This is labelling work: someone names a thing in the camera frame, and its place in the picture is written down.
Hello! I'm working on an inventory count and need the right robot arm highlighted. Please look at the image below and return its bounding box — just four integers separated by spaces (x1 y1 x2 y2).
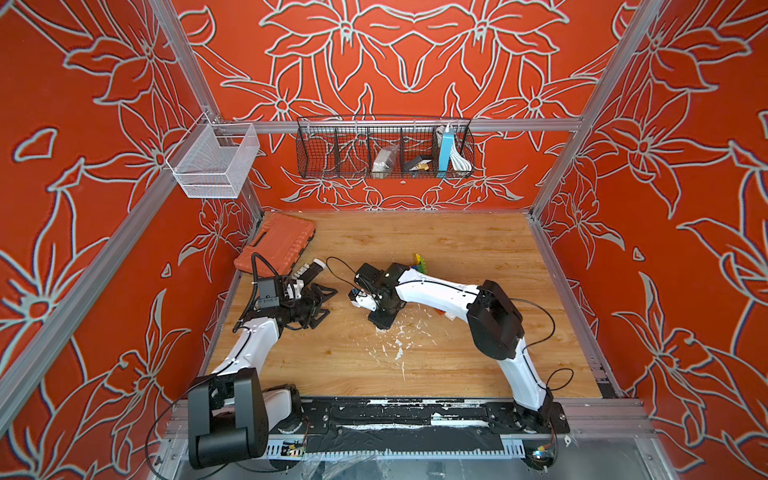
349 263 552 417

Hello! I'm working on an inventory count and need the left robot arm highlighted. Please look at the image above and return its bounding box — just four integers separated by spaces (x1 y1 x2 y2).
187 283 338 470

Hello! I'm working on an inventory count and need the black handheld tool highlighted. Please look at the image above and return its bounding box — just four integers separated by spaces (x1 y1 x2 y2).
284 258 327 299

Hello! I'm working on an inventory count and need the orange tool case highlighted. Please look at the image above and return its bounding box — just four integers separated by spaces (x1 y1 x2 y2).
234 213 316 275

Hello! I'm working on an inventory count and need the grey packet in basket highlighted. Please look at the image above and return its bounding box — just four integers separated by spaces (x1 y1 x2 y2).
371 145 399 179

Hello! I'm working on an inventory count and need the black item in basket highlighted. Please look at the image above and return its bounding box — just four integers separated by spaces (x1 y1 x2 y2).
403 155 432 174

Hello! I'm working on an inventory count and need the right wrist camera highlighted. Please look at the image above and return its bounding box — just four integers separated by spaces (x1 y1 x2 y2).
349 263 381 312

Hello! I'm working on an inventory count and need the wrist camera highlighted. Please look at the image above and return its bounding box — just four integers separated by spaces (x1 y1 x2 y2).
254 276 305 309
349 263 381 312

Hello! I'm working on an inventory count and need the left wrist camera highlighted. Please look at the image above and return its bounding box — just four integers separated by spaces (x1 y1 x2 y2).
254 276 305 309

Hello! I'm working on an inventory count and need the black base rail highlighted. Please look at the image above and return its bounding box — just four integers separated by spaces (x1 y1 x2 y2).
272 396 571 454

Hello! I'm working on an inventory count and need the black wire basket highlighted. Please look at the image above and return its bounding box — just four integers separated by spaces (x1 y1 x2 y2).
295 114 476 180

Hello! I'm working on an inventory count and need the white cable bundle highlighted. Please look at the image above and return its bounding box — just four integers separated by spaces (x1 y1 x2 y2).
451 143 475 176

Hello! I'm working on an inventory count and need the white wire basket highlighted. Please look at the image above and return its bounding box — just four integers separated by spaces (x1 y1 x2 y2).
169 124 261 199

